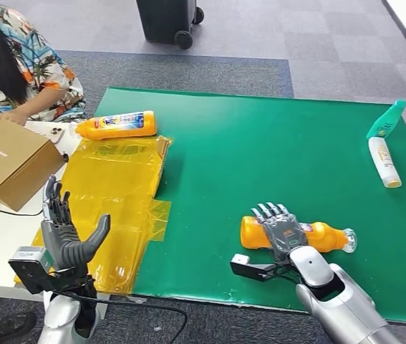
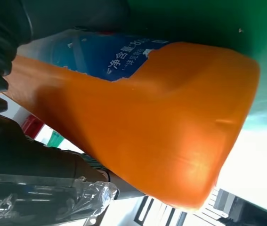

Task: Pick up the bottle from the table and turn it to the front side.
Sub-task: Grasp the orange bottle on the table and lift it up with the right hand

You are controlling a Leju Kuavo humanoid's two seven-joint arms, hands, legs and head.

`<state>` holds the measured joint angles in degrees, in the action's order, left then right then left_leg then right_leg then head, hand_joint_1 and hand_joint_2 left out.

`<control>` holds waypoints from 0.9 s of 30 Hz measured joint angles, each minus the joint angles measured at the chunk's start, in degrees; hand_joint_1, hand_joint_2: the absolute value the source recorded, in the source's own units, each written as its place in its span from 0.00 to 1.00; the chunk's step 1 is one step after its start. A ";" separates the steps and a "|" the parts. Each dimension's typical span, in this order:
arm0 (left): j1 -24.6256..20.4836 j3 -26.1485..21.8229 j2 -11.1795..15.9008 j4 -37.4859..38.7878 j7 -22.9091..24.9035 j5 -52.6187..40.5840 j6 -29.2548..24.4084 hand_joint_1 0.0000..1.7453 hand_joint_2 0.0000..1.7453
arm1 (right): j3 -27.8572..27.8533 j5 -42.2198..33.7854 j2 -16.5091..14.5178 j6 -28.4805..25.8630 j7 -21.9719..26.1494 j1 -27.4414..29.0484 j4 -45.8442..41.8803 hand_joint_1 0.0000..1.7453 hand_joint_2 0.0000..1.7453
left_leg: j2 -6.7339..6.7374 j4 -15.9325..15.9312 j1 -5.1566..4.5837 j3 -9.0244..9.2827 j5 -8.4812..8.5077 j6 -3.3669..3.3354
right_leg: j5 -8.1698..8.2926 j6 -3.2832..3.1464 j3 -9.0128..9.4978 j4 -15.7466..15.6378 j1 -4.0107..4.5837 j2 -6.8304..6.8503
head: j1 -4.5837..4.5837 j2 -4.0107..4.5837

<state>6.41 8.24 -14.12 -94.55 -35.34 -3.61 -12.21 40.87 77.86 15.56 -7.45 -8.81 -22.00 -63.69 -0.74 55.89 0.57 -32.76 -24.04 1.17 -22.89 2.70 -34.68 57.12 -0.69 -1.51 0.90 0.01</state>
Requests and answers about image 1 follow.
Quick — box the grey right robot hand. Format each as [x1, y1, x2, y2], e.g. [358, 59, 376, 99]
[250, 202, 309, 263]

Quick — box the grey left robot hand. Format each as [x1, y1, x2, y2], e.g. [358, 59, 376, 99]
[41, 174, 112, 277]

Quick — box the orange bottle with clear cap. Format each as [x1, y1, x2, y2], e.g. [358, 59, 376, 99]
[240, 216, 358, 254]

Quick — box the orange bottle with blue label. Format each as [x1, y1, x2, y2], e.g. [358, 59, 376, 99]
[75, 110, 157, 141]

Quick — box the white bottle with yellow cap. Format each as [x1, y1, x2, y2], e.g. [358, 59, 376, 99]
[367, 136, 403, 189]

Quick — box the teal plastic bottle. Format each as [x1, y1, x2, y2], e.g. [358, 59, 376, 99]
[366, 100, 406, 140]

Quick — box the green table mat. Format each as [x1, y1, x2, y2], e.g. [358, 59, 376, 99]
[93, 87, 406, 327]

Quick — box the yellow taped cardboard sheet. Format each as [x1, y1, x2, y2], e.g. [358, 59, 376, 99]
[14, 135, 173, 296]

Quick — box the pale smartphone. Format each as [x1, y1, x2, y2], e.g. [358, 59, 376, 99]
[47, 125, 66, 145]

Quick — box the black shoe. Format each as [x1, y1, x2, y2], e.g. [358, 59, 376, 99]
[0, 310, 38, 344]

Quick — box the brown cardboard box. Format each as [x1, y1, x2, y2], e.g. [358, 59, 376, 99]
[0, 119, 66, 212]

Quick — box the person's hand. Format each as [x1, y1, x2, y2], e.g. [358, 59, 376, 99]
[0, 110, 28, 127]

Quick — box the person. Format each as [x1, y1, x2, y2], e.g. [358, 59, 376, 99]
[0, 0, 87, 125]

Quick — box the black wheeled bin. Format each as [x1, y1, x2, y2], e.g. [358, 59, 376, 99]
[135, 0, 205, 50]

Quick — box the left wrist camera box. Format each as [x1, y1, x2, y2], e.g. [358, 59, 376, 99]
[8, 246, 55, 295]

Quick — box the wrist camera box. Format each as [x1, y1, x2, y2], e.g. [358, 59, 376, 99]
[8, 246, 55, 295]
[229, 253, 298, 285]

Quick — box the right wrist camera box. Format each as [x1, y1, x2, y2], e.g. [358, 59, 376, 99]
[229, 253, 298, 285]

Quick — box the thin black table cable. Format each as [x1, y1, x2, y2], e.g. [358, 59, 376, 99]
[0, 151, 69, 218]

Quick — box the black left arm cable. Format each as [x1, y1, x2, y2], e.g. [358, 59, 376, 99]
[54, 290, 189, 344]

